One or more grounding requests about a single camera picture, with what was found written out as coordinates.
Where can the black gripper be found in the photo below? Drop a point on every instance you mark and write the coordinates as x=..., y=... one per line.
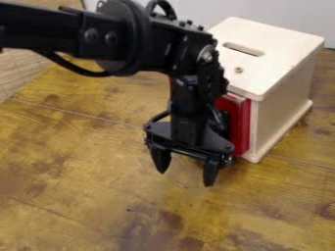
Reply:
x=216, y=147

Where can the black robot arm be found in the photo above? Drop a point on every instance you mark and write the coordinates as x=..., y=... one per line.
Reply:
x=124, y=38

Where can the red wooden drawer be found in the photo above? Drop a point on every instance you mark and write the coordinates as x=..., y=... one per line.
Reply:
x=238, y=124

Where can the white wooden drawer cabinet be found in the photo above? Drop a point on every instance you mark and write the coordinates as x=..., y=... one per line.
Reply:
x=269, y=62

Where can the black metal drawer handle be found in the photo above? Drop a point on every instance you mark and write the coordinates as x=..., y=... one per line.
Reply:
x=159, y=133

